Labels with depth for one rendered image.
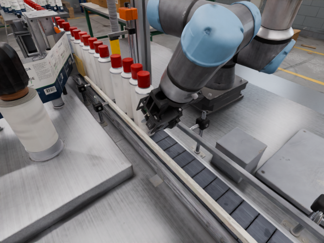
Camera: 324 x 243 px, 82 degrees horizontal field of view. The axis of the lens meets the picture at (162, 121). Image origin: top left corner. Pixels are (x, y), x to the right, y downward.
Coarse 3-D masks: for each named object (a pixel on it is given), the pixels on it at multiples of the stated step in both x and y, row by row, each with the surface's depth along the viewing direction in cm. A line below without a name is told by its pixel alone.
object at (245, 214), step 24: (144, 144) 58; (168, 144) 56; (168, 168) 50; (192, 168) 50; (192, 192) 44; (216, 192) 44; (216, 216) 40; (240, 216) 40; (240, 240) 37; (264, 240) 37; (288, 240) 37
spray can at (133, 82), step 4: (132, 64) 51; (136, 64) 51; (140, 64) 51; (132, 68) 50; (136, 68) 50; (140, 68) 50; (132, 72) 51; (136, 72) 50; (132, 76) 52; (136, 76) 51; (132, 80) 52; (136, 80) 52; (132, 84) 52; (136, 84) 52; (132, 88) 53; (132, 92) 54; (132, 96) 55; (132, 100) 56; (132, 104) 57; (136, 112) 58; (136, 116) 59; (136, 120) 60; (136, 124) 62
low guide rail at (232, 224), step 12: (144, 132) 55; (156, 144) 51; (168, 156) 48; (180, 168) 45; (192, 180) 43; (204, 192) 40; (216, 204) 38; (228, 216) 37; (240, 228) 35; (252, 240) 33
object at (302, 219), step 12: (192, 132) 48; (204, 144) 45; (216, 156) 43; (240, 168) 40; (252, 180) 37; (264, 192) 36; (276, 204) 35; (288, 204) 34; (300, 216) 32; (312, 228) 31
